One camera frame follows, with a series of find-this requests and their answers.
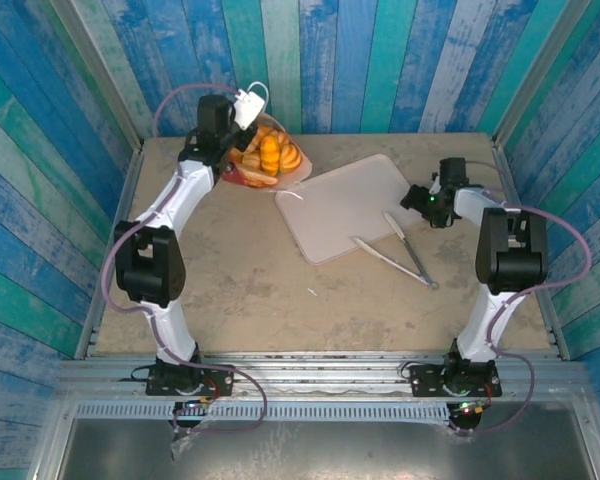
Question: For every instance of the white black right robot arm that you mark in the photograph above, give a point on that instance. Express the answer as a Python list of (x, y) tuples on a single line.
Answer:
[(512, 260)]

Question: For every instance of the aluminium corner post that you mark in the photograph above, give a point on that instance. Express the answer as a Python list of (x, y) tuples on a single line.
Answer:
[(99, 70), (540, 70)]

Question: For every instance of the metal tongs with white tips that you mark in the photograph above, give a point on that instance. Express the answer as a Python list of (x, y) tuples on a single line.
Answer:
[(394, 226)]

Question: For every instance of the aluminium side rail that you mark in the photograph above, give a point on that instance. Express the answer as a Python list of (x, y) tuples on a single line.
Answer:
[(129, 186), (555, 325)]

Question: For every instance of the aluminium rail beam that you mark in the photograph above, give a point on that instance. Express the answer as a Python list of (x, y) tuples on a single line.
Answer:
[(320, 372)]

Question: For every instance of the clear bag with red label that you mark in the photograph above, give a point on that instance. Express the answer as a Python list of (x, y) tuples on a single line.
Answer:
[(300, 175)]

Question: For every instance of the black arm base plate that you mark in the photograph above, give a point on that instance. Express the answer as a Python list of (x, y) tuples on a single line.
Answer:
[(427, 382), (215, 382)]

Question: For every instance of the grey metal sheet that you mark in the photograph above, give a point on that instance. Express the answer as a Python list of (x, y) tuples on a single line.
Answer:
[(330, 450)]

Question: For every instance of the brown croissant loaf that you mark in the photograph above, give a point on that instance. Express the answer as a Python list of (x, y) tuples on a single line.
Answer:
[(260, 178)]

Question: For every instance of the small circuit board with lights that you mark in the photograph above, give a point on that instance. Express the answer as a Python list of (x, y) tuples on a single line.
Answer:
[(469, 407), (195, 404)]

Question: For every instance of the white cutting board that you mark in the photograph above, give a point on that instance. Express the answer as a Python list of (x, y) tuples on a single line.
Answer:
[(340, 210)]

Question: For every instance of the clear plastic scrap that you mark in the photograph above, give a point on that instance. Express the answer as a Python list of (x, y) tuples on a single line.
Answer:
[(180, 445)]

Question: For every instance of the orange white swirl bread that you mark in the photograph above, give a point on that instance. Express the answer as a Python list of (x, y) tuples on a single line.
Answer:
[(251, 160)]

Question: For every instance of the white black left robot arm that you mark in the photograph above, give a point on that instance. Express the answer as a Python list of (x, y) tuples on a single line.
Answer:
[(190, 185)]

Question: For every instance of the orange yellow striped bun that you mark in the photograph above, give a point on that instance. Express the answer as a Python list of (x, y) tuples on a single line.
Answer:
[(291, 156)]

